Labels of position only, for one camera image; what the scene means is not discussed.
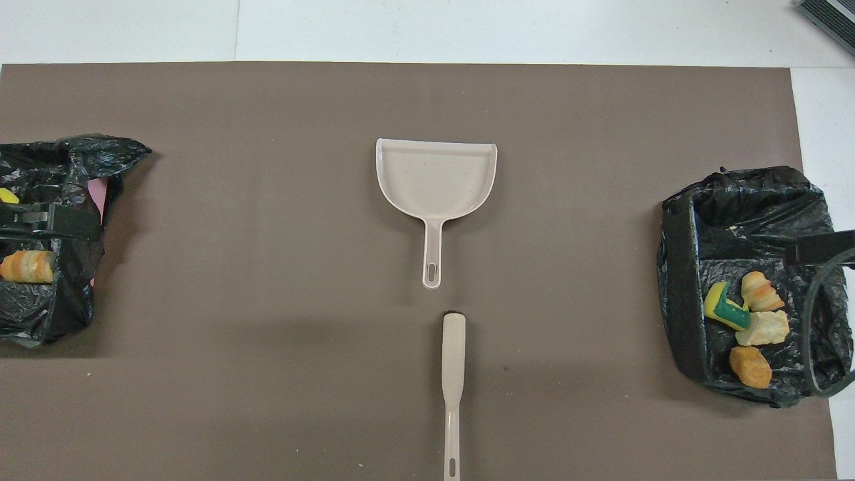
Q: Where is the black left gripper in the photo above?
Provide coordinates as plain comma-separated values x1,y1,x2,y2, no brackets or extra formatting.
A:
0,203,103,242

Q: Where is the striped orange croissant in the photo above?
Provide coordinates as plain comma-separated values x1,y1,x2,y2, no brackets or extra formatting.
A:
741,271,786,313

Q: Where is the pale crumbly bread chunk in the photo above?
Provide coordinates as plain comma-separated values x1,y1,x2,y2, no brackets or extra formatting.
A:
735,311,790,347

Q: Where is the notched yellow sponge piece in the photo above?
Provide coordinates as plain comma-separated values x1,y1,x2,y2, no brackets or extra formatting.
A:
703,281,752,332

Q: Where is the brown oval bread roll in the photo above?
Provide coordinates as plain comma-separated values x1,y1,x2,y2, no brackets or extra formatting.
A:
728,345,773,389

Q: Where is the beige plastic dustpan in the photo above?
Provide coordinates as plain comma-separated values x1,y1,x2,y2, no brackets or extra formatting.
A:
375,138,498,290

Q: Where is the beige brush with black bristles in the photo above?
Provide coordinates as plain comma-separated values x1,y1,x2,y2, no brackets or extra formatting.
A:
442,311,467,481

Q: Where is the pink plastic bin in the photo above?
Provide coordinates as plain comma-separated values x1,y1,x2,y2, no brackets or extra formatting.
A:
88,177,109,288

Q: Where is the crumpled black trash bag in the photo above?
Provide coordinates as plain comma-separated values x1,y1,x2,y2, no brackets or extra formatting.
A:
0,134,153,348

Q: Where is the black bag lined bin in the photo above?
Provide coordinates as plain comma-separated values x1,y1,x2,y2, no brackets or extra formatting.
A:
657,166,855,408

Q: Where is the grey ribbed device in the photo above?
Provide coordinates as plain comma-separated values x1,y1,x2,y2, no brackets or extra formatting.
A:
798,0,855,57

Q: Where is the brown table mat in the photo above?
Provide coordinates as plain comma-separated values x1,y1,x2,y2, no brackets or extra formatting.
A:
0,61,837,481

